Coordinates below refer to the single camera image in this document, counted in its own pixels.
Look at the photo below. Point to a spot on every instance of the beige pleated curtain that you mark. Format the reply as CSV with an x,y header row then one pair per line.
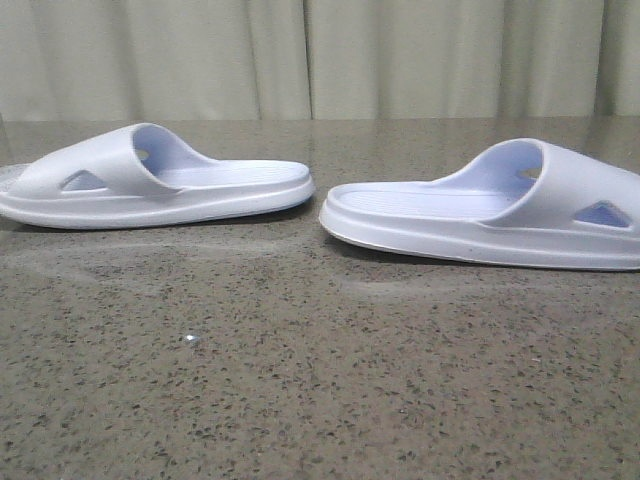
x,y
223,60

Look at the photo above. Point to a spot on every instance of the light blue slipper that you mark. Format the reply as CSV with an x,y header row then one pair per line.
x,y
145,175
521,202

